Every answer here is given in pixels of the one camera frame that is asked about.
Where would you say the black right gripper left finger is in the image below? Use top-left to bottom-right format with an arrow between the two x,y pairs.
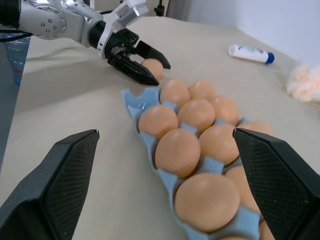
0,128 -> 100,240

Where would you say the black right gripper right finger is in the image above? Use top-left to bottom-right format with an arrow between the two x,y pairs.
232,127 -> 320,240

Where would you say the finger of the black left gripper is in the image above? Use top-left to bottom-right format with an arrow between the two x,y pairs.
115,55 -> 160,87
134,40 -> 172,71

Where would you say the brown egg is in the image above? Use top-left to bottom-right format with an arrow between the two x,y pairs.
140,58 -> 164,81
198,124 -> 242,167
258,219 -> 276,240
237,120 -> 275,137
159,79 -> 191,110
209,95 -> 240,126
138,104 -> 179,141
189,80 -> 218,102
224,164 -> 263,215
174,172 -> 242,233
177,98 -> 216,129
154,128 -> 202,180

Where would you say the blue egg carton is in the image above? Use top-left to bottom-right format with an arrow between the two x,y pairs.
120,86 -> 276,240

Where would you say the black stand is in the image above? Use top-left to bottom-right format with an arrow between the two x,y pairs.
153,0 -> 169,17

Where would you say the white tube with blue cap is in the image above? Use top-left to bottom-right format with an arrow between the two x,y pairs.
228,44 -> 276,65

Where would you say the peach fluffy cloth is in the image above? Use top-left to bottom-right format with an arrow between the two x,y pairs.
285,63 -> 320,104

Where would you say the clear plastic water bottle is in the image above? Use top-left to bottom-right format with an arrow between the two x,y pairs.
0,36 -> 31,85

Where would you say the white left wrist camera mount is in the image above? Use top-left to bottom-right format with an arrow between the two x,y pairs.
96,0 -> 150,60

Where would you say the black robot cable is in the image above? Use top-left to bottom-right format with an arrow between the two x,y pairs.
0,29 -> 33,43

